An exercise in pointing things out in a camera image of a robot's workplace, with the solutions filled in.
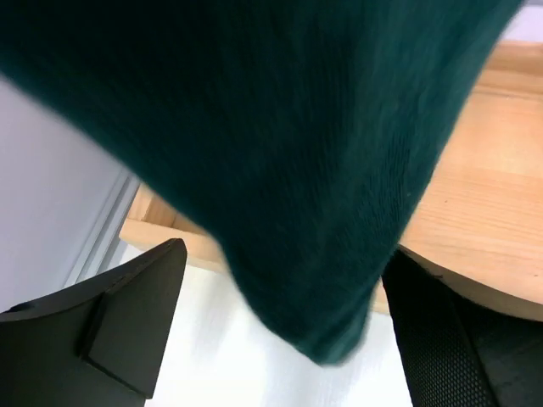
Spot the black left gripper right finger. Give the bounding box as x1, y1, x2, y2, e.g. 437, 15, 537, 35
383, 251, 542, 406

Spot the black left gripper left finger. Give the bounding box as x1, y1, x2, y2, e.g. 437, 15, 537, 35
1, 239, 187, 406

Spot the dark green sock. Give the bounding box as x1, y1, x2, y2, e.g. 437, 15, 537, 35
1, 1, 522, 365

